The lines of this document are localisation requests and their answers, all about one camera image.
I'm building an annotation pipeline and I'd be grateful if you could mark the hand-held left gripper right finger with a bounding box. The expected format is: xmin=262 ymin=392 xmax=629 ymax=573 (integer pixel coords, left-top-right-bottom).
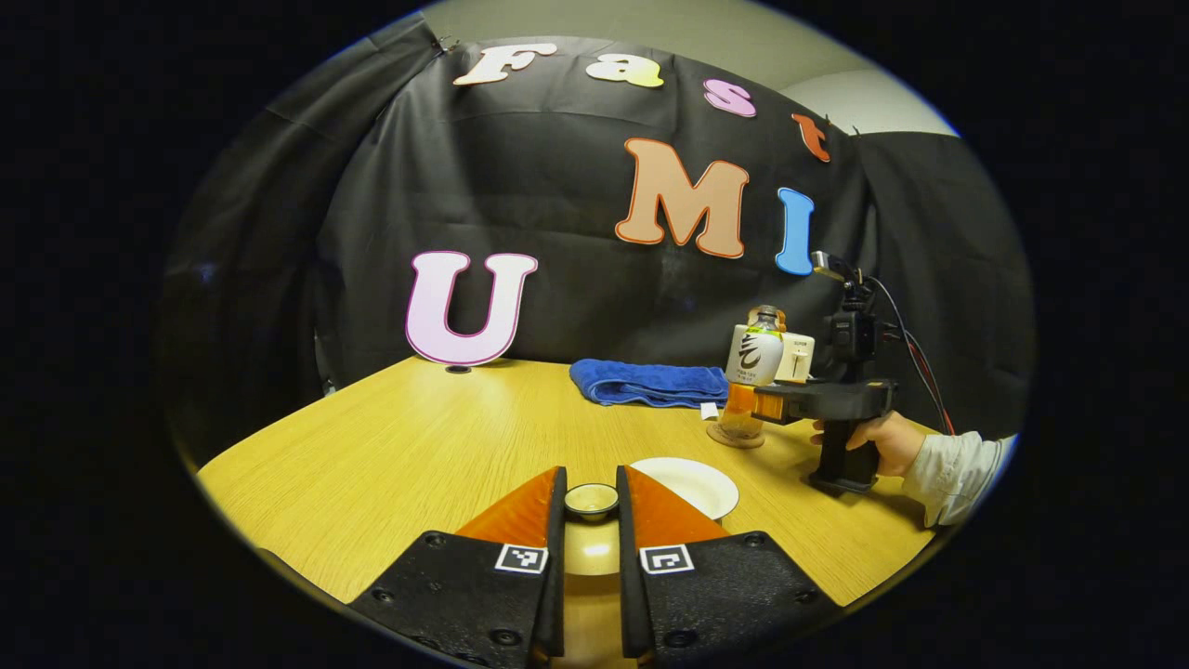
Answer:
xmin=615 ymin=465 xmax=842 ymax=662

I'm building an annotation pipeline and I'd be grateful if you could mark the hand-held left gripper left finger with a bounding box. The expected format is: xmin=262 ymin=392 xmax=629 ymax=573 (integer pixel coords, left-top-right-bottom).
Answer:
xmin=348 ymin=465 xmax=569 ymax=666

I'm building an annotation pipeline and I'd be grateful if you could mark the round cork coaster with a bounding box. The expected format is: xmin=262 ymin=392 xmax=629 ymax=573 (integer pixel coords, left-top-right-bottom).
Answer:
xmin=706 ymin=423 xmax=766 ymax=450

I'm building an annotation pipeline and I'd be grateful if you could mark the white label water bottle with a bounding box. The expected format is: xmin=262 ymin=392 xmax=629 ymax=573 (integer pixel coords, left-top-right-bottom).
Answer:
xmin=717 ymin=305 xmax=786 ymax=445

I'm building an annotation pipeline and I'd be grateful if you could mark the cream ceramic teacup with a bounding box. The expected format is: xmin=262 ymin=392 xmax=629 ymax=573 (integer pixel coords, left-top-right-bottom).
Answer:
xmin=630 ymin=456 xmax=741 ymax=523

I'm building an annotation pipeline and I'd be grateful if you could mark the white toaster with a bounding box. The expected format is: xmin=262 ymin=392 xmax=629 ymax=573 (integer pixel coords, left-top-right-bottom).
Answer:
xmin=776 ymin=332 xmax=817 ymax=384

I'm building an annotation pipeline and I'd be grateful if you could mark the blue folded towel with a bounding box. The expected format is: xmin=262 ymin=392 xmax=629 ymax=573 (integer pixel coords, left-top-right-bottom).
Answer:
xmin=568 ymin=359 xmax=730 ymax=410

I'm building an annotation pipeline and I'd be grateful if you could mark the black backdrop cloth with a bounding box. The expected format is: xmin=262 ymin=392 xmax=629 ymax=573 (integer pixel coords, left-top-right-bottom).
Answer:
xmin=158 ymin=14 xmax=1037 ymax=466

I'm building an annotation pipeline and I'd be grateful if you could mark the black and red gripper cable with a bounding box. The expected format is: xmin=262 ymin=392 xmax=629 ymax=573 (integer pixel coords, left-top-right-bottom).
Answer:
xmin=864 ymin=274 xmax=958 ymax=438

